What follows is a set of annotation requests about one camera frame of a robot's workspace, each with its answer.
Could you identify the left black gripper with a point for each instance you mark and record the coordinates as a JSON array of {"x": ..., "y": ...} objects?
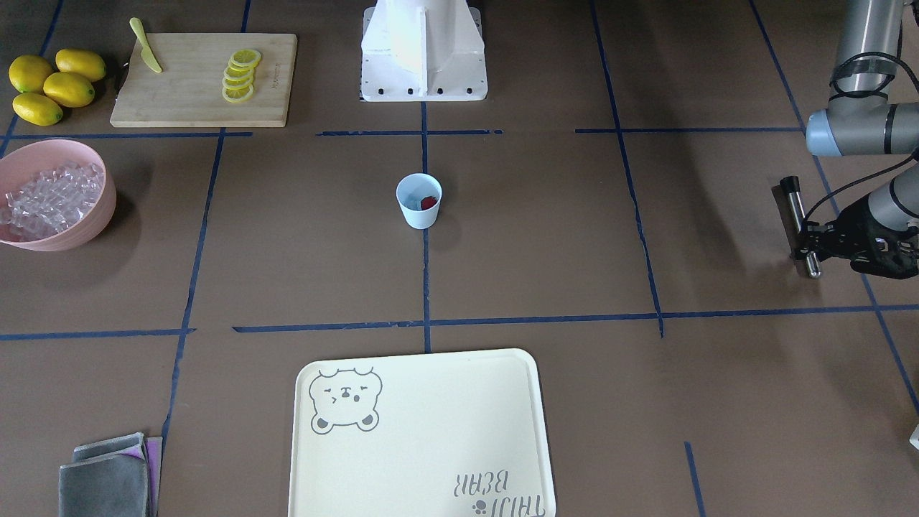
[{"x": 853, "y": 228}]

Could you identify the light blue cup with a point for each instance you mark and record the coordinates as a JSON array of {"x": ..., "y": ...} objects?
[{"x": 408, "y": 193}]

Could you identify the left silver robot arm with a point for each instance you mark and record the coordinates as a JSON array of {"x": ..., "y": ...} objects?
[{"x": 860, "y": 119}]

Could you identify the pink bowl of ice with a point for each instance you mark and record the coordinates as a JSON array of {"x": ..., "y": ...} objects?
[{"x": 56, "y": 195}]

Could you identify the steel muddler black tip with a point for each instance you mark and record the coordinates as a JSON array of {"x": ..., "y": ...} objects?
[{"x": 791, "y": 190}]

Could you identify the cream bear tray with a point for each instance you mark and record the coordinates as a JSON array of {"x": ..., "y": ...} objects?
[{"x": 440, "y": 434}]

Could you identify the lemon slices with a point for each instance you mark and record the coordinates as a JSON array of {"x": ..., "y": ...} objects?
[{"x": 238, "y": 83}]

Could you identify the wooden cutting board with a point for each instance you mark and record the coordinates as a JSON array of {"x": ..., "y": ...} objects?
[{"x": 187, "y": 94}]

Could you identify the yellow plastic knife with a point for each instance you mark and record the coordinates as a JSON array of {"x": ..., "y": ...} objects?
[{"x": 146, "y": 53}]

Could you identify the grey folded cloth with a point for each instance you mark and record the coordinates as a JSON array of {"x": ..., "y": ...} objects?
[{"x": 119, "y": 476}]

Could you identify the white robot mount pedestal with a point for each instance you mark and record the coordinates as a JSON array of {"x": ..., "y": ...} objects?
[{"x": 422, "y": 51}]

